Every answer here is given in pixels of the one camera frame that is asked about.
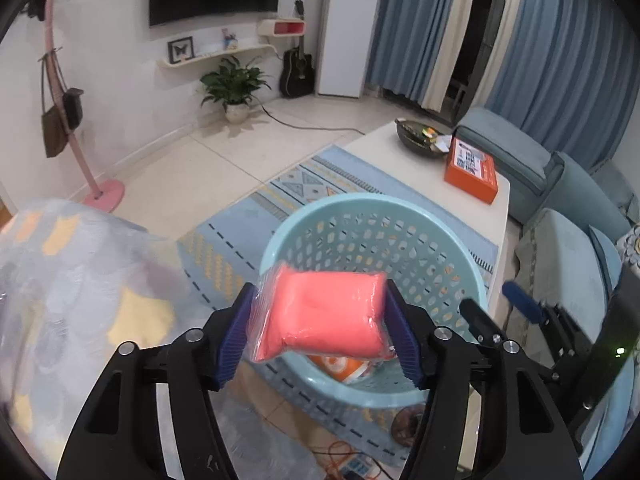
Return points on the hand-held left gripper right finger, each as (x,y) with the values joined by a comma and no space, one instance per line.
(407,345)

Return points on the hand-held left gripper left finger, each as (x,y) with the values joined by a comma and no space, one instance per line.
(232,345)

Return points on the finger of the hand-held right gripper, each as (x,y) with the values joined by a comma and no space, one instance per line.
(480,322)
(520,297)

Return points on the orange white packet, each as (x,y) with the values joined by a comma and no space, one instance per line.
(340,367)

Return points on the pink tissue packet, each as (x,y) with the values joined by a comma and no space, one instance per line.
(325,315)

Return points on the light blue plastic basket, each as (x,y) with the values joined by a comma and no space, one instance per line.
(310,220)

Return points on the blue grey sofa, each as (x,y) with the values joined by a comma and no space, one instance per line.
(565,260)

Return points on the orange box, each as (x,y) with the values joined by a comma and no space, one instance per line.
(470,180)

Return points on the white power strip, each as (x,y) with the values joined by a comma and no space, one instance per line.
(355,470)

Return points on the white coffee table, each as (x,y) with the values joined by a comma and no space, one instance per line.
(390,160)

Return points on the dark bowl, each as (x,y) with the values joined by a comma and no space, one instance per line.
(415,142)

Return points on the blue curtain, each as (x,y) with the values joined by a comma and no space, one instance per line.
(565,60)
(405,35)

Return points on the pink coat rack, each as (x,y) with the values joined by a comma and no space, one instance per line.
(75,145)

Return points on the potted green plant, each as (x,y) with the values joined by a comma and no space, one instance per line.
(235,85)

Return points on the black guitar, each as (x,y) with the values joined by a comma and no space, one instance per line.
(297,75)

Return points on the brown tote bag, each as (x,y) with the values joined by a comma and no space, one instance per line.
(52,130)

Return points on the small black bag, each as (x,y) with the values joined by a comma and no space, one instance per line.
(74,107)

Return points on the framed butterfly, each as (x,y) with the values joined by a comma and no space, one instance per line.
(181,50)

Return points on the small pen cup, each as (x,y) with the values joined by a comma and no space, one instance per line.
(229,40)

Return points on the white standing air conditioner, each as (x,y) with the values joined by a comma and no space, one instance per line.
(345,35)

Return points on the low white wall shelf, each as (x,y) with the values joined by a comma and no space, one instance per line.
(215,57)

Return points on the red white wall box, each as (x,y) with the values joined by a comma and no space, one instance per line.
(285,27)

